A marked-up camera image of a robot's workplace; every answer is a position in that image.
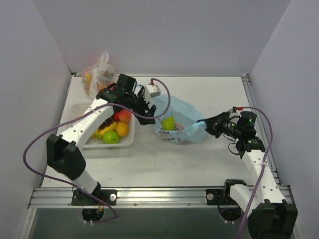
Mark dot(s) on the yellow banana bunch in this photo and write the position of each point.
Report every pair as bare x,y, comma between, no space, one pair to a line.
98,133

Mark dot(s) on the red pear fruit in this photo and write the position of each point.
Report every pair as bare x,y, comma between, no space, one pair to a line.
116,117

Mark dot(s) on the green apple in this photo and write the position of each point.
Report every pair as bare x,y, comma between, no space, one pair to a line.
110,137

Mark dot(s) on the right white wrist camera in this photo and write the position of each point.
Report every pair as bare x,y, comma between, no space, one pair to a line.
234,111

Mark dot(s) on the purple grape bunch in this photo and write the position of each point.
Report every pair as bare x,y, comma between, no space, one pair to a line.
106,123

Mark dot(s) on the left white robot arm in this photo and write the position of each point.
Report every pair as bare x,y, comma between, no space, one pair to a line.
64,150

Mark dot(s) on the clear bag of fruits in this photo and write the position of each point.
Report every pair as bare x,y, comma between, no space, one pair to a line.
97,77

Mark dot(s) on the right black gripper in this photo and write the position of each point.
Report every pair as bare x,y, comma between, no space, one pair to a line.
217,125

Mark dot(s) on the aluminium front rail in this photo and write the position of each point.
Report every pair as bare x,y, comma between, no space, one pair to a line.
127,198

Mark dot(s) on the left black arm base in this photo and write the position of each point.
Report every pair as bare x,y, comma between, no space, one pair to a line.
108,196

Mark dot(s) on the peach fruit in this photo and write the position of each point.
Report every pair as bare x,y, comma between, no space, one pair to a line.
124,116

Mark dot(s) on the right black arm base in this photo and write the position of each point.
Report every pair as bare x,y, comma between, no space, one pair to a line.
217,197

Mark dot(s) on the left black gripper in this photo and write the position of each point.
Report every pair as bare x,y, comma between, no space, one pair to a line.
143,107

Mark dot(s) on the light blue plastic bag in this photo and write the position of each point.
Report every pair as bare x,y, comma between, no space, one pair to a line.
186,129

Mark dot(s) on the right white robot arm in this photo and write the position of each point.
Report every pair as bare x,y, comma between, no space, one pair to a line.
267,214

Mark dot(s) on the orange lemon fruit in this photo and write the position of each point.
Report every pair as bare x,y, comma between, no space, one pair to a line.
122,129

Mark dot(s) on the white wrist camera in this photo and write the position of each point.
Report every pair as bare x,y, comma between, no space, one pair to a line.
234,111
151,90

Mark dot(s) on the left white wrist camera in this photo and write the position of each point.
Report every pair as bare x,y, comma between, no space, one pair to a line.
151,90

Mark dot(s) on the green pear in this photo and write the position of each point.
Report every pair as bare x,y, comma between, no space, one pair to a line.
168,122

